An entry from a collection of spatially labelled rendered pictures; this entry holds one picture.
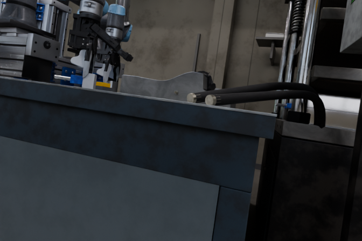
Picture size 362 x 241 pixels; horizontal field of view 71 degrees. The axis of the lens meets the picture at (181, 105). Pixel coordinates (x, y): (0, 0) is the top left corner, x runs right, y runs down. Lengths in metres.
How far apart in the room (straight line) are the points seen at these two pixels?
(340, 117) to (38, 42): 1.52
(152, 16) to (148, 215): 4.47
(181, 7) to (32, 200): 4.23
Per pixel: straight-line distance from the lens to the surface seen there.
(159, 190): 0.47
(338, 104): 1.62
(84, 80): 0.91
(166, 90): 1.09
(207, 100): 0.64
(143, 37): 4.79
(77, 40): 0.92
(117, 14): 1.24
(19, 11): 1.36
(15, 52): 1.27
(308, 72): 1.17
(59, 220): 0.60
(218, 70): 3.92
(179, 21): 4.55
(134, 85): 1.15
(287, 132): 1.11
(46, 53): 1.24
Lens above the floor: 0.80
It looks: level
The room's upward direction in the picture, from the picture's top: 8 degrees clockwise
